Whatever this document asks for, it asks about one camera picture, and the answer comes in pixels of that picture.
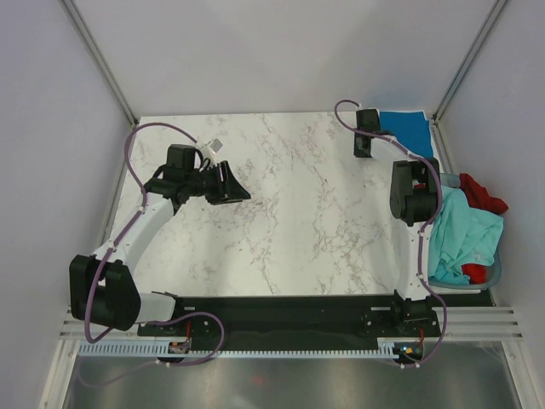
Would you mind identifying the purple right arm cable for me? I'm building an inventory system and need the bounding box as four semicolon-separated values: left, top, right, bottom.
334;100;447;371

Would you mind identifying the red t shirt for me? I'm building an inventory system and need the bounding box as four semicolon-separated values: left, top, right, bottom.
459;173;509;285

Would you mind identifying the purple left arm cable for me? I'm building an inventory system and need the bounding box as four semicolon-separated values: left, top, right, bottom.
76;122;226;389

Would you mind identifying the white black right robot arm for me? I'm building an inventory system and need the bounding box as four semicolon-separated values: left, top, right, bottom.
353;108;440;337

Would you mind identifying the white slotted cable duct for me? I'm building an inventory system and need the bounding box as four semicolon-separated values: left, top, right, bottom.
77;340;419;359

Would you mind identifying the aluminium left corner post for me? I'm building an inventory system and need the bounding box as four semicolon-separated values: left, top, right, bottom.
59;0;139;127

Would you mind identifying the translucent blue plastic basket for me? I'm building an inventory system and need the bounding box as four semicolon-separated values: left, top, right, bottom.
428;174;501;290

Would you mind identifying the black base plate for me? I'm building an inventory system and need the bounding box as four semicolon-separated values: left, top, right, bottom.
136;293;497;353

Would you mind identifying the blue t shirt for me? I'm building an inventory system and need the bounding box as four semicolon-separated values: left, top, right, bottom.
379;111;433;158

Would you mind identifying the teal t shirt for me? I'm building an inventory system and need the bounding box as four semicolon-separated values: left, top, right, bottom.
427;187;503;286

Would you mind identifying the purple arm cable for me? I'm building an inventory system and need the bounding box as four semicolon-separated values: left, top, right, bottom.
334;100;447;371
76;122;226;389

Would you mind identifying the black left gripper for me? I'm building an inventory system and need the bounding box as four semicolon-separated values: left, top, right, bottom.
185;162;250;206

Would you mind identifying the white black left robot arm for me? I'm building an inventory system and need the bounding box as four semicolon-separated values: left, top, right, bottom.
69;144;250;343

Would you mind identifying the aluminium right corner post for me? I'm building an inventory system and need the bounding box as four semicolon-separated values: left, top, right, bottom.
432;0;510;125

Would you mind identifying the aluminium corner post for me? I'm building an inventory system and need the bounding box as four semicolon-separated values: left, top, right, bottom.
432;0;510;125
59;0;139;127

